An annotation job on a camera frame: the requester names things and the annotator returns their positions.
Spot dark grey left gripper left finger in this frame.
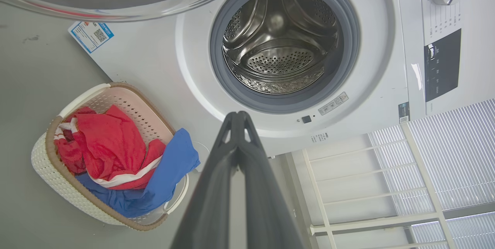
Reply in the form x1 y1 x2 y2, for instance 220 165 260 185
170 111 238 249

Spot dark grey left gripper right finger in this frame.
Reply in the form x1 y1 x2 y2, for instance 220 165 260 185
238 111 304 249

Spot white washing machine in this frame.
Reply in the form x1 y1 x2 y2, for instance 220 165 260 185
69 0 495 157

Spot blue garment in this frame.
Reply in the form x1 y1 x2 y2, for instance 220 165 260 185
75 128 201 218

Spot red garment white stripes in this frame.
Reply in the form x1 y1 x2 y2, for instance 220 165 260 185
53 104 167 191

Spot white warning label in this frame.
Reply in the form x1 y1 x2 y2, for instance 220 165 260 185
318 92 349 116

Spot steel perforated drum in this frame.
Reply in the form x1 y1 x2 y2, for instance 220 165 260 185
222 0 340 95

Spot cream woven laundry basket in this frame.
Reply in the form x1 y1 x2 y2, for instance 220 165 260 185
31 82 190 231

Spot black QR code sticker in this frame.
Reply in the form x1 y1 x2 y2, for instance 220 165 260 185
398 101 410 124

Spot blue white energy sticker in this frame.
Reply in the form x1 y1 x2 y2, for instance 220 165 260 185
68 21 114 54

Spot white pleated window blind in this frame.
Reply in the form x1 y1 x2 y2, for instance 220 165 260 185
367 98 495 249

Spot white detergent drawer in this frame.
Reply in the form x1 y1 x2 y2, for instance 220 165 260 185
425 96 470 116

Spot black display panel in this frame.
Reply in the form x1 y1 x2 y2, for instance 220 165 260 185
424 29 462 102

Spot white frame rack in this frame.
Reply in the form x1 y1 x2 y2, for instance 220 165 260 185
302 123 495 249

